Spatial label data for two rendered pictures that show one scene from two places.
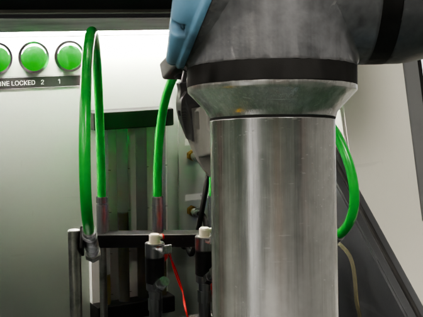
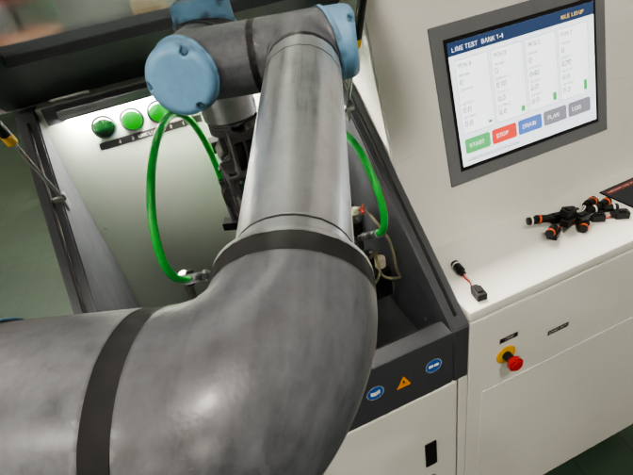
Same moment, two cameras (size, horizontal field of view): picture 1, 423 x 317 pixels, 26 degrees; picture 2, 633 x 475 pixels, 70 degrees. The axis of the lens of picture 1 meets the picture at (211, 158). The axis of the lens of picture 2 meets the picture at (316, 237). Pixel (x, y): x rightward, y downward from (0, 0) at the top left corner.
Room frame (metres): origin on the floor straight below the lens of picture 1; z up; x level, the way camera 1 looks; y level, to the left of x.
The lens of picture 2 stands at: (0.53, -0.23, 1.67)
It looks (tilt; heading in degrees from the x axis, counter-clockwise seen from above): 34 degrees down; 13
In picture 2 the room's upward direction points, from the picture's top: 12 degrees counter-clockwise
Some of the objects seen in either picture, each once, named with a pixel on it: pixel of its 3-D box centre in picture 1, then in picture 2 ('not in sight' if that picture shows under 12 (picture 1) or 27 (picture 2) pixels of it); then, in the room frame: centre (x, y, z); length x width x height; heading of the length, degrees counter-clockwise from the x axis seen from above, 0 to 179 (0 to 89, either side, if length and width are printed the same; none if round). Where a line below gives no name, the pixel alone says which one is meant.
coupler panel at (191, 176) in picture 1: (214, 151); not in sight; (1.61, -0.01, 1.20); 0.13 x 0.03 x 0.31; 118
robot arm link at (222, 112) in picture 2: not in sight; (230, 104); (1.12, -0.01, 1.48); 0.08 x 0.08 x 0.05
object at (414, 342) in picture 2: not in sight; (315, 413); (1.05, -0.03, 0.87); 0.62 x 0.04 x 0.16; 118
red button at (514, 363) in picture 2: not in sight; (511, 360); (1.23, -0.45, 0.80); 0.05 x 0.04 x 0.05; 118
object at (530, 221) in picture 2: not in sight; (577, 213); (1.48, -0.64, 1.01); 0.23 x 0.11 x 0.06; 118
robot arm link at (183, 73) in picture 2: not in sight; (205, 65); (1.02, -0.03, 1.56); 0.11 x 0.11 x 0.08; 4
